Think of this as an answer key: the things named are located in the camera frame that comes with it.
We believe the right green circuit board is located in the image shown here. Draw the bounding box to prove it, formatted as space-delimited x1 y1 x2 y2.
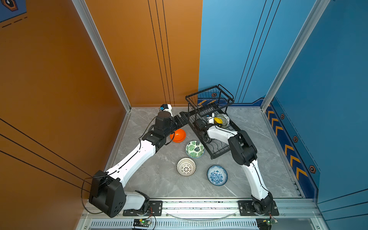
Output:
256 218 278 230

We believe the black wire dish rack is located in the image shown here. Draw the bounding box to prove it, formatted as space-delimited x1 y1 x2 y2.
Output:
186 84 241 159

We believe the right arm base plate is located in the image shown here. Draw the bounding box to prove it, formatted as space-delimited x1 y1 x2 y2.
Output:
238 200 279 217

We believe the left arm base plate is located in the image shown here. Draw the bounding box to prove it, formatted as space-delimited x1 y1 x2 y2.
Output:
123 200 163 217

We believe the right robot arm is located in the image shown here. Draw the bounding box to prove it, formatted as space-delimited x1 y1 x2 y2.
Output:
193 118 275 215

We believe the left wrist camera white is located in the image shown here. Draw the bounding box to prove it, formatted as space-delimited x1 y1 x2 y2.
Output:
159 104 173 116

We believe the blue floral pattern bowl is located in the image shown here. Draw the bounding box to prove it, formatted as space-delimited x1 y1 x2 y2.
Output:
207 165 228 186

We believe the left green circuit board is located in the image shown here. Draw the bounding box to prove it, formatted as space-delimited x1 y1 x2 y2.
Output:
132 219 152 230

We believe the green geometric pattern bowl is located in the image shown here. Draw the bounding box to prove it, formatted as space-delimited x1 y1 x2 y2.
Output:
217 114 231 128

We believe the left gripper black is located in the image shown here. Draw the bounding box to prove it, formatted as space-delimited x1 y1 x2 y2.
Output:
163 111 189 139

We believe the white lattice pattern bowl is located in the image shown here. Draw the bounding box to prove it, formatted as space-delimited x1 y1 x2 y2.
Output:
177 158 196 176

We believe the left aluminium corner post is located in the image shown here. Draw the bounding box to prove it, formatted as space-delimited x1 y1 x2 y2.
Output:
72 0 131 112

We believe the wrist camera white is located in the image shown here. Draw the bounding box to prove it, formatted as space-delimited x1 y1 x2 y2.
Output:
159 104 173 116
206 116 217 124

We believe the right aluminium corner post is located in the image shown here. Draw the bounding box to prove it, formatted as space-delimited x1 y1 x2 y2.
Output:
260 0 330 112

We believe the green leaf pattern bowl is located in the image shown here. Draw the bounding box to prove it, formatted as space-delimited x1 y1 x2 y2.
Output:
186 140 205 159

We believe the yellow bowl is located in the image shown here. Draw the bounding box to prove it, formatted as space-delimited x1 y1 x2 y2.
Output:
213 117 223 127

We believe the aluminium corner post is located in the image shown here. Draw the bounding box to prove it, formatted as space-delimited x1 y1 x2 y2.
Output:
260 0 330 112
72 0 131 112

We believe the green circuit board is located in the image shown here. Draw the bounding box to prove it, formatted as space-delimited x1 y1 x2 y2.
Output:
256 218 278 230
132 219 152 230

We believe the orange bowl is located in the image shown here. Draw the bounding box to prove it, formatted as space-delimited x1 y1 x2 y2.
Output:
170 129 186 143

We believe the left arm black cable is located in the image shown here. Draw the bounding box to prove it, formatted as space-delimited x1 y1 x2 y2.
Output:
80 123 157 215

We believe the aluminium front rail frame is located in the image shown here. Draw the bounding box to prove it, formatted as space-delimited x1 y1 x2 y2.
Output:
76 197 328 230

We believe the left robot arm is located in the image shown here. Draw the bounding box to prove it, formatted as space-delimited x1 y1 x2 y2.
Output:
89 107 188 218

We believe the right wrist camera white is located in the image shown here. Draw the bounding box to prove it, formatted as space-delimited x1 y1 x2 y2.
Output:
206 116 217 124

